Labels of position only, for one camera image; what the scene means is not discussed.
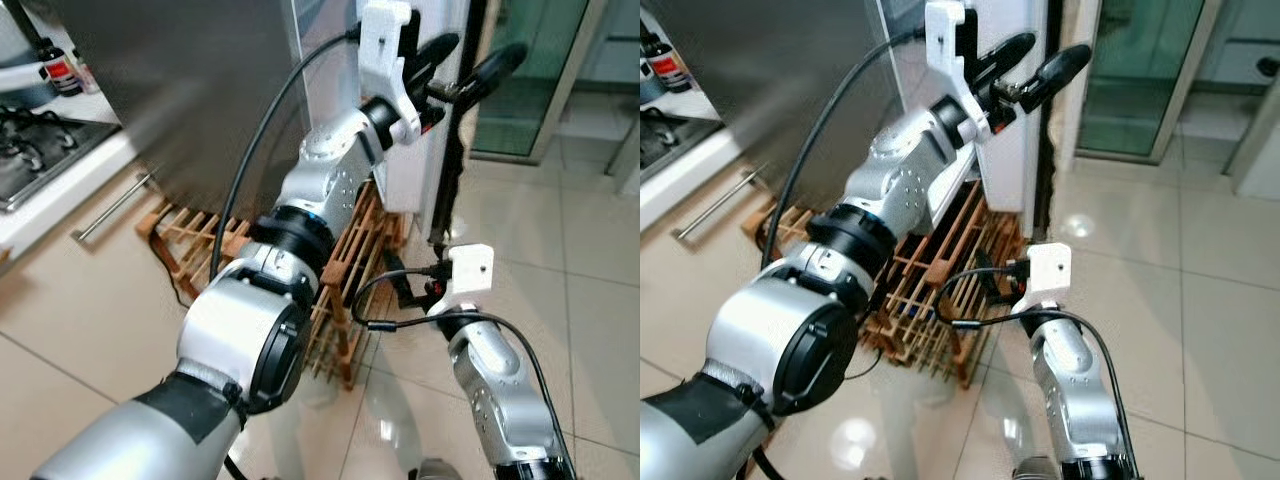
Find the green glass door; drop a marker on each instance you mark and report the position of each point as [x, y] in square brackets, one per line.
[1140, 70]
[530, 70]

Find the dark bottle with red label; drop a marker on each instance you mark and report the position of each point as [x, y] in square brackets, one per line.
[665, 70]
[60, 70]

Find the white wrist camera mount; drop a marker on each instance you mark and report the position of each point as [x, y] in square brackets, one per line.
[1048, 270]
[470, 270]
[385, 40]
[950, 40]

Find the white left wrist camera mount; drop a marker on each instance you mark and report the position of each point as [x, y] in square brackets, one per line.
[385, 40]
[950, 40]

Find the black gas hob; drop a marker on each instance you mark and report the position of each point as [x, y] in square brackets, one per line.
[40, 150]
[665, 140]

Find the silver small fridge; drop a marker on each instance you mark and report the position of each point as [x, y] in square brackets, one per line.
[200, 100]
[780, 100]

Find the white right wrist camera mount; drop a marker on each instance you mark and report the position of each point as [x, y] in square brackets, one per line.
[470, 270]
[1048, 270]

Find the wooden slatted rack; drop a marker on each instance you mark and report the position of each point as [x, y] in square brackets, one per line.
[900, 300]
[360, 250]

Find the white-lined fridge door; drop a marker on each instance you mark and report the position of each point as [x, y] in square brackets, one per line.
[1010, 170]
[410, 180]

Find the grey robot right leg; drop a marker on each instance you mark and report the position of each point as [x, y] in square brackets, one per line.
[1030, 470]
[437, 470]

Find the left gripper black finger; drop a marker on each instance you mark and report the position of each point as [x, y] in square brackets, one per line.
[435, 52]
[1062, 70]
[1008, 55]
[495, 68]

